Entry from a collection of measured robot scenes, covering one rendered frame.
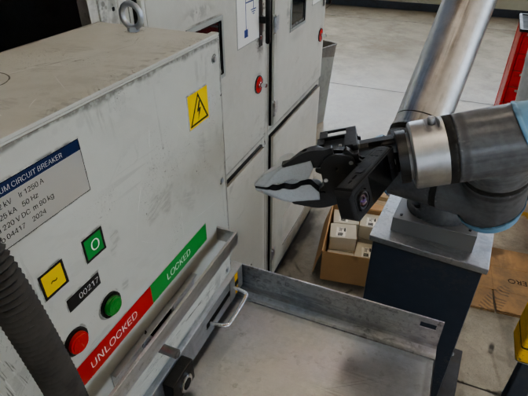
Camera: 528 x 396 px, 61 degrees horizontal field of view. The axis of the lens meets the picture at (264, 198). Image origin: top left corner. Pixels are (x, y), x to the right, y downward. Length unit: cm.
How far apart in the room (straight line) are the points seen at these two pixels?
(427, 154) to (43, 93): 44
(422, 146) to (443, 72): 22
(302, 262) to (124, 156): 186
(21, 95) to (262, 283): 62
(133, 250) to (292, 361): 41
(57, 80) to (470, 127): 48
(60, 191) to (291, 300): 61
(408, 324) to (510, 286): 159
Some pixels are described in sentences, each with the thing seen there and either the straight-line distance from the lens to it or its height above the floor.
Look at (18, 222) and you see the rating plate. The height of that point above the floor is 132.
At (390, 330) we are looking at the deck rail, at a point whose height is 85.
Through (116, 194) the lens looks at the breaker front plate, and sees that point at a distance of 55.
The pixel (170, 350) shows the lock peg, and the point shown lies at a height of 102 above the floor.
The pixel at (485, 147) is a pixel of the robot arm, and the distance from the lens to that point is 60.
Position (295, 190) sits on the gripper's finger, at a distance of 62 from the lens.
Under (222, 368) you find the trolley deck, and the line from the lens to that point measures 87.
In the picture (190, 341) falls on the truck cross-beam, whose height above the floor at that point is 92.
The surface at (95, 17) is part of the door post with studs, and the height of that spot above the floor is 138.
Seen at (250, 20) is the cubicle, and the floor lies 126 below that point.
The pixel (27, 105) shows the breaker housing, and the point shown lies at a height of 139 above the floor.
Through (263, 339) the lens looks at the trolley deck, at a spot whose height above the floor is 85.
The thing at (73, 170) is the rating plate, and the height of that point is 133.
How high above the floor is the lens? 156
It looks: 34 degrees down
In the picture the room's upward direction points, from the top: straight up
